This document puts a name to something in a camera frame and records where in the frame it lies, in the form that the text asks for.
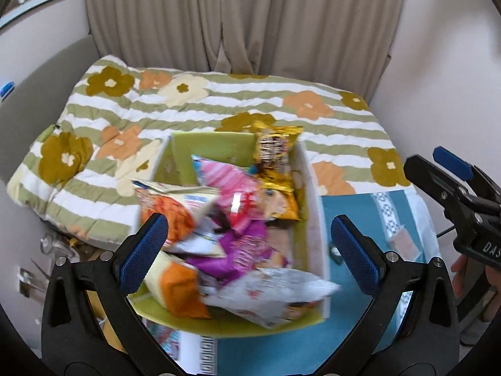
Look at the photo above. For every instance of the person's right hand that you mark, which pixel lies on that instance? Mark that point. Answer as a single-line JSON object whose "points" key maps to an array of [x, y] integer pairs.
{"points": [[458, 278]]}

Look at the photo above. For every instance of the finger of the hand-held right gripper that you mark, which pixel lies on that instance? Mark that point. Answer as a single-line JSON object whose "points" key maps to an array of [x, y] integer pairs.
{"points": [[454, 162], [434, 180]]}

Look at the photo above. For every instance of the purple snack bag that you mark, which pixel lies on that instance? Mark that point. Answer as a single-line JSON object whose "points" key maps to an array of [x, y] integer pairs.
{"points": [[242, 250]]}

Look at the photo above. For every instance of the gold snack packet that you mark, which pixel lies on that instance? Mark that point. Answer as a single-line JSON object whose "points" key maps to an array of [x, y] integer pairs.
{"points": [[274, 152]]}

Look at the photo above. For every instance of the beige curtain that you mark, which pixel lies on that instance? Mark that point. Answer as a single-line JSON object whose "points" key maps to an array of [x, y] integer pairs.
{"points": [[242, 19]]}

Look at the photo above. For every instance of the floral striped blanket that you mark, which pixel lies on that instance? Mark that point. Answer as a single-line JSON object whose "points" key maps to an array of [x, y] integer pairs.
{"points": [[195, 102]]}

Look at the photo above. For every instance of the orange cream snack packet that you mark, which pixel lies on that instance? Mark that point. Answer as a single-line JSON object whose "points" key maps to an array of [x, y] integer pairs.
{"points": [[176, 282]]}

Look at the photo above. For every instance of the teal patterned cloth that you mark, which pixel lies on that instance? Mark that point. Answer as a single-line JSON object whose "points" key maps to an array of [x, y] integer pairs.
{"points": [[352, 203]]}

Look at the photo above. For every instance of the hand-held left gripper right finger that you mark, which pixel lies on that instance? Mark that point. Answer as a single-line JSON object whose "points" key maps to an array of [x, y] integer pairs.
{"points": [[356, 254]]}

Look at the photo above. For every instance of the green cardboard box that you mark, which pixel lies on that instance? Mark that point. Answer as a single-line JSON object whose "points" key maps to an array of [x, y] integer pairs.
{"points": [[309, 211]]}

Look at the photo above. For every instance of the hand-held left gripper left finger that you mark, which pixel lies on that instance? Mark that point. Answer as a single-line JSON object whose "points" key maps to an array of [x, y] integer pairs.
{"points": [[145, 254]]}

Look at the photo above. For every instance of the white pink patterned snack packet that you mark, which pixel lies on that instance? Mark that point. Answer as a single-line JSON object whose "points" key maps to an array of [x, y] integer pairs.
{"points": [[270, 297]]}

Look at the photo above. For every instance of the orange white snack packet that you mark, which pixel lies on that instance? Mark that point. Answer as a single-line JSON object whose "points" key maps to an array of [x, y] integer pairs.
{"points": [[168, 211]]}

